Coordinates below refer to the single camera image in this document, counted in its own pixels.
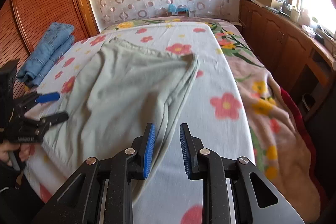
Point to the floral white bed sheet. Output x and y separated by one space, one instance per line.
182 198

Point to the wooden louvered wardrobe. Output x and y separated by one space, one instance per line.
23 23

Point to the folded blue jeans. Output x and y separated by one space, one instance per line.
55 42

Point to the blue item behind bed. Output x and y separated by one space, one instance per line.
177 11

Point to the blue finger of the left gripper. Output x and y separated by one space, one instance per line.
48 97
54 119

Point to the white mug on cabinet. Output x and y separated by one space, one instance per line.
294 15

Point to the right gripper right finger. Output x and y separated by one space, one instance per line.
185 150

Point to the wooden side cabinet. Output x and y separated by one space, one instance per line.
297 62

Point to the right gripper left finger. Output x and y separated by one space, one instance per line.
149 136

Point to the cardboard box on cabinet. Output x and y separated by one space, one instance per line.
271 3

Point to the grey-green shorts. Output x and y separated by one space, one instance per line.
122 89

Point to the pink floral blanket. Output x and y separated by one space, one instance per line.
262 98

